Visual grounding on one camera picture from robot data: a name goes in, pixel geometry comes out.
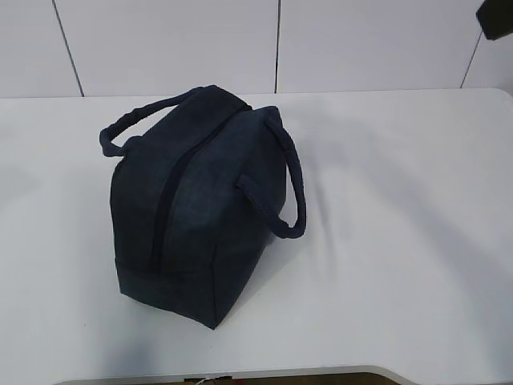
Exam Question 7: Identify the navy blue lunch bag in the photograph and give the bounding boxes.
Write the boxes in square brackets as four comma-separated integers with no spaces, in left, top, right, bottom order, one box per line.
[99,85,307,329]

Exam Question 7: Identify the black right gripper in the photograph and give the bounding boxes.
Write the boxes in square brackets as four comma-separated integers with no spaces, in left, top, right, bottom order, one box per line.
[476,0,513,40]

